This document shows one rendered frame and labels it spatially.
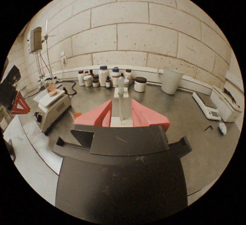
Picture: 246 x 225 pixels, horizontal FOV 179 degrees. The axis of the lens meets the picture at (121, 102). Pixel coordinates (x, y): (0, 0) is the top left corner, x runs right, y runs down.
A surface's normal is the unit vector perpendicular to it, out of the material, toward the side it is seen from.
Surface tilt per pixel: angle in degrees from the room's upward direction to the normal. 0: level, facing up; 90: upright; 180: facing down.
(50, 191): 0
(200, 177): 0
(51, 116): 90
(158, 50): 90
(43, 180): 0
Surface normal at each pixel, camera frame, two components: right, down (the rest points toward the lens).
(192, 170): 0.00, -0.80
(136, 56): -0.22, 0.59
